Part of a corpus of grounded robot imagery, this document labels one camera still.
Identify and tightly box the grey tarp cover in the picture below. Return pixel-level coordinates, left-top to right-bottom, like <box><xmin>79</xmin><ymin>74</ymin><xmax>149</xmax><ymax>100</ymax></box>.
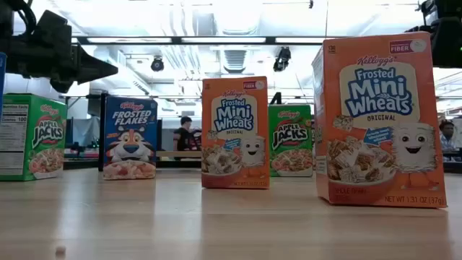
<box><xmin>66</xmin><ymin>115</ymin><xmax>101</xmax><ymax>147</ymax></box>

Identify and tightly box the black aluminium table frame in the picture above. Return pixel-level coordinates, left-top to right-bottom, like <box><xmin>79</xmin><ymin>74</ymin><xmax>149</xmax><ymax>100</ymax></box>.
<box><xmin>63</xmin><ymin>158</ymin><xmax>462</xmax><ymax>174</ymax></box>

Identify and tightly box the wooden shelf with black frame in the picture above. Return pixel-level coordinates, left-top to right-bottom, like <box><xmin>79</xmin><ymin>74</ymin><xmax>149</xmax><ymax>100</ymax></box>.
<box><xmin>97</xmin><ymin>92</ymin><xmax>284</xmax><ymax>173</ymax></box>

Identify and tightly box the orange Mini Wheats cereal box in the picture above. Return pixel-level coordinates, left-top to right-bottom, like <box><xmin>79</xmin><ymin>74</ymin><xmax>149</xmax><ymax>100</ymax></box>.
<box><xmin>311</xmin><ymin>31</ymin><xmax>448</xmax><ymax>209</ymax></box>
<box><xmin>201</xmin><ymin>75</ymin><xmax>271</xmax><ymax>190</ymax></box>

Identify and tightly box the white round ceiling duct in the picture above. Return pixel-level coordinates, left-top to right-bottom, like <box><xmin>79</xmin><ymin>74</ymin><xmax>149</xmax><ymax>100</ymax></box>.
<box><xmin>212</xmin><ymin>0</ymin><xmax>263</xmax><ymax>36</ymax></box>

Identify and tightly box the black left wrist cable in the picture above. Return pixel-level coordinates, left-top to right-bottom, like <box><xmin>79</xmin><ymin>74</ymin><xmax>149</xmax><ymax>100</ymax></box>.
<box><xmin>10</xmin><ymin>0</ymin><xmax>39</xmax><ymax>35</ymax></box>

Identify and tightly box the blue banner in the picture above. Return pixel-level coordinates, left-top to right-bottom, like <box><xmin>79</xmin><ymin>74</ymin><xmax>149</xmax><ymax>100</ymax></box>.
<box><xmin>0</xmin><ymin>51</ymin><xmax>7</xmax><ymax>95</ymax></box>

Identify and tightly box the black ceiling spotlight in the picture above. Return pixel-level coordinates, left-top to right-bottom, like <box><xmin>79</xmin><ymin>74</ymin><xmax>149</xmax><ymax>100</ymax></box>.
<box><xmin>272</xmin><ymin>45</ymin><xmax>292</xmax><ymax>73</ymax></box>
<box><xmin>150</xmin><ymin>56</ymin><xmax>165</xmax><ymax>73</ymax></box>

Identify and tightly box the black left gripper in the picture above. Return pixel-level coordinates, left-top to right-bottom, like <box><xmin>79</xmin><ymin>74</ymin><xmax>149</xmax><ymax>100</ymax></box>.
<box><xmin>6</xmin><ymin>9</ymin><xmax>119</xmax><ymax>94</ymax></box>

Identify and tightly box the blue Frosted Flakes cereal box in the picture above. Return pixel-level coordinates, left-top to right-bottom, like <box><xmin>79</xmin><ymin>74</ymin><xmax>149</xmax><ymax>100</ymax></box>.
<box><xmin>103</xmin><ymin>95</ymin><xmax>159</xmax><ymax>181</ymax></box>

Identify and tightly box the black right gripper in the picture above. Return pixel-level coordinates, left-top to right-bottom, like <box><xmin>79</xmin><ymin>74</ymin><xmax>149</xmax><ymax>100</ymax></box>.
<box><xmin>406</xmin><ymin>16</ymin><xmax>462</xmax><ymax>69</ymax></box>

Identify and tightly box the black overhead beam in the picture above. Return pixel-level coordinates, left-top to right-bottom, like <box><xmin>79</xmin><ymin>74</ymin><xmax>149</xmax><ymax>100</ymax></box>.
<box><xmin>71</xmin><ymin>35</ymin><xmax>328</xmax><ymax>46</ymax></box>

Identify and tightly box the person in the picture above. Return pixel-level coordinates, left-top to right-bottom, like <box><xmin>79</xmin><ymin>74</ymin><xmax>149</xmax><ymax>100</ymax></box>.
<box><xmin>438</xmin><ymin>120</ymin><xmax>462</xmax><ymax>152</ymax></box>
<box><xmin>172</xmin><ymin>116</ymin><xmax>202</xmax><ymax>152</ymax></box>

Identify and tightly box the green Apple Jacks cereal box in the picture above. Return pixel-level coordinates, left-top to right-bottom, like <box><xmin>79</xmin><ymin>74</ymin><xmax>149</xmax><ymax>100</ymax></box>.
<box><xmin>0</xmin><ymin>92</ymin><xmax>69</xmax><ymax>182</ymax></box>
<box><xmin>269</xmin><ymin>103</ymin><xmax>314</xmax><ymax>178</ymax></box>

